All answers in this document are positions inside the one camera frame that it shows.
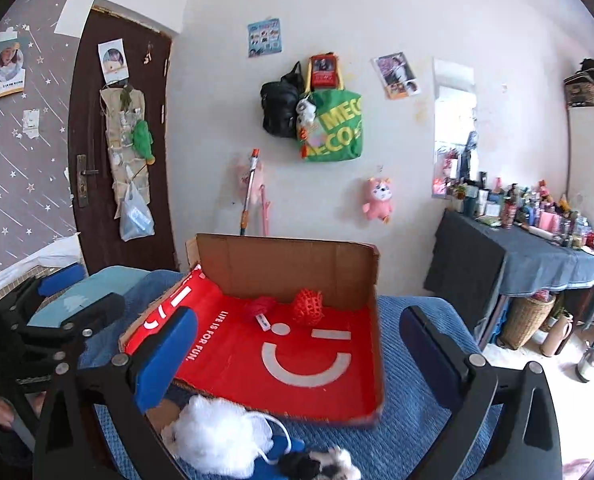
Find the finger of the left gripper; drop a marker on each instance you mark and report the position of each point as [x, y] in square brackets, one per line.
[92, 319]
[57, 279]

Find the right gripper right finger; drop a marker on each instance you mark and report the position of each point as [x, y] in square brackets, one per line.
[459, 383]

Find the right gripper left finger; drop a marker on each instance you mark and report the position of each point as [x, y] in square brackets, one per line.
[131, 385]

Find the white mesh bath pouf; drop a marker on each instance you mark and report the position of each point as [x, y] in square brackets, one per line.
[217, 436]

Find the white plush lamb toy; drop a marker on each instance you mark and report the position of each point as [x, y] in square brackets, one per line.
[335, 464]

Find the red knitted toy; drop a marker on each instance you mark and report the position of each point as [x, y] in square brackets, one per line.
[261, 306]

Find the blue fabric pouch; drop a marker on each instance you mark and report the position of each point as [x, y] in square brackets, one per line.
[265, 471]

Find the red lined cardboard box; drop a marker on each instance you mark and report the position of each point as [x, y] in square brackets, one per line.
[330, 373]

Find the red mesh bath pouf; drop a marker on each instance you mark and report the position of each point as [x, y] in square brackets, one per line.
[307, 307]

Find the black yarn pompom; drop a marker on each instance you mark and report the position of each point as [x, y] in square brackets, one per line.
[299, 466]

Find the person left hand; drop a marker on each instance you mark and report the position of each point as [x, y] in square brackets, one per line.
[6, 412]

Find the teal pillow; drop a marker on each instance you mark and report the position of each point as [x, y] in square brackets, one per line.
[115, 279]

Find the dark brown door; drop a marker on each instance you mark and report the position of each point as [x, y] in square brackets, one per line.
[94, 206]

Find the wicker basket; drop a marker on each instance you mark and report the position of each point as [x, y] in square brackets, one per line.
[525, 317]

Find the blue knitted blanket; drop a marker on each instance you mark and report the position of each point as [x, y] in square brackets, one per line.
[412, 418]

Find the white plastic bag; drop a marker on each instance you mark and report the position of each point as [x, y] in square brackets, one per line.
[136, 220]

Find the blue cloth covered table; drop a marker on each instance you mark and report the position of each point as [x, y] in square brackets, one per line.
[479, 269]

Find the green plush toy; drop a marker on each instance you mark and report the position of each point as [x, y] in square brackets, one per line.
[143, 140]

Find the orange capped stick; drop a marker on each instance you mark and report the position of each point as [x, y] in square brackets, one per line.
[253, 163]

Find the beige hanging organizer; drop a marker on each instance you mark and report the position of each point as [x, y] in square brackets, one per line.
[122, 109]

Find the pink plush pig toy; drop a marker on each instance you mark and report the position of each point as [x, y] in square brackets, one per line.
[379, 202]

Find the photo on door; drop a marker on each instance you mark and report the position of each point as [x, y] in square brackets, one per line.
[113, 60]

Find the green tote bag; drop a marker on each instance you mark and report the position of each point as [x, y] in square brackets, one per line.
[337, 133]

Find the black backpack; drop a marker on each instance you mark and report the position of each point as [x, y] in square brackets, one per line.
[279, 100]

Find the red phone pouch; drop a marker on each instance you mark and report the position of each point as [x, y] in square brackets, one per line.
[323, 71]

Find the wall mirror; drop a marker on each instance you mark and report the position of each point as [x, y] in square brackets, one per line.
[456, 138]

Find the small white plush keychain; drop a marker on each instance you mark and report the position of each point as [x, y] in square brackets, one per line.
[306, 113]

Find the photo collage on wall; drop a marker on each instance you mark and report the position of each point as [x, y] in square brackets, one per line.
[396, 75]

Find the blue wall poster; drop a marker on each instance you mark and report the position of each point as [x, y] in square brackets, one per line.
[264, 38]

